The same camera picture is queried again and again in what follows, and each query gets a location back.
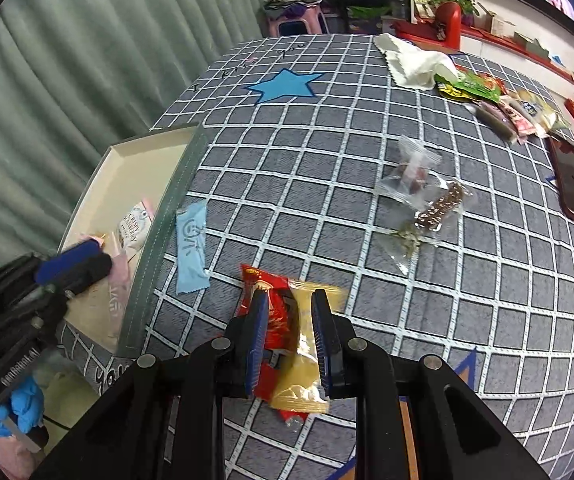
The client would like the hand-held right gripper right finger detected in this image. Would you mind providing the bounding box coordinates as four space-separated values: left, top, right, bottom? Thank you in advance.
311 289 550 480

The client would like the pink and red snack packet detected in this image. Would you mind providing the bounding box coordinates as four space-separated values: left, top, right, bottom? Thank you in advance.
496 96 538 142

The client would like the grey checked blanket with stars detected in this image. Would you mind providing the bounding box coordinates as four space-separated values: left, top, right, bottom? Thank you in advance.
61 33 574 480

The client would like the white printed snack packet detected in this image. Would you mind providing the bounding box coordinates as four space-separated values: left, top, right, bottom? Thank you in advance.
114 199 157 257

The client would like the white and blue snack packet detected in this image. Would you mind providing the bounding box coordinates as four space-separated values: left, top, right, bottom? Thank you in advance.
511 89 562 137

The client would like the clear packet with chocolate bar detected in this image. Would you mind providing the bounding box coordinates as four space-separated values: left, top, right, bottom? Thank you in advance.
411 177 476 242

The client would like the green curtain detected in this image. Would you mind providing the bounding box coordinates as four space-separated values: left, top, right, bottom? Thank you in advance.
0 0 274 273

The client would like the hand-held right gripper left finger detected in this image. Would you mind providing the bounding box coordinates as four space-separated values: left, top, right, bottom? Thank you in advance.
32 288 271 480

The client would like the light blue snack packet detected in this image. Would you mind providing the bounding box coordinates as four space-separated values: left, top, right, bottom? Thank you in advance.
174 201 212 295

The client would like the yellow snack packet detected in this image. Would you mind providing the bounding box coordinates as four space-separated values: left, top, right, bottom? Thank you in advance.
271 280 349 415

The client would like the red rounded ornament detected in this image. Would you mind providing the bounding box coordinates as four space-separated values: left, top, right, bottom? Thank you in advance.
434 1 464 51

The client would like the clear packet with red candy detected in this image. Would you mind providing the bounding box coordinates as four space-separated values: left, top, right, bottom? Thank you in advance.
374 134 444 212

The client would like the green potted plant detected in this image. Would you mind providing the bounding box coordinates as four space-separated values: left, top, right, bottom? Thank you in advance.
414 0 480 19

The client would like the cardboard box with green rim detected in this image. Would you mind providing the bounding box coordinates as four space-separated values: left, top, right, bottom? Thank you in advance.
56 122 211 357

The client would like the person's left hand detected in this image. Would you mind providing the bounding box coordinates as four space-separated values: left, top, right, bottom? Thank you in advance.
0 374 46 437

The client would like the purple plastic stool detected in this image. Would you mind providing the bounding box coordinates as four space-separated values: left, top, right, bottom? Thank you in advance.
266 4 331 39

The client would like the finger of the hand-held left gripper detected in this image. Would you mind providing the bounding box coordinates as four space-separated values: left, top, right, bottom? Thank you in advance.
48 252 114 302
35 239 104 286

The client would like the clear packet with green seeds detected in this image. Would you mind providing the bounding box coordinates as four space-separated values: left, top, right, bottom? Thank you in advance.
376 219 440 275

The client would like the green snack packet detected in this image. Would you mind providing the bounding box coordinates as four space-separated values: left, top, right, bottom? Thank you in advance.
434 70 504 104

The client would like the white cloth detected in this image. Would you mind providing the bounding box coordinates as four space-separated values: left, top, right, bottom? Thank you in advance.
372 33 466 92

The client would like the dark brown snack packet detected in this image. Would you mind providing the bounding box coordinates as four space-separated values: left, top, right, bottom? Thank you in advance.
471 101 520 144

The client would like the pile of folded clothes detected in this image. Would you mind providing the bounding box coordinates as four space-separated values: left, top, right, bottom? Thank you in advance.
262 0 322 17

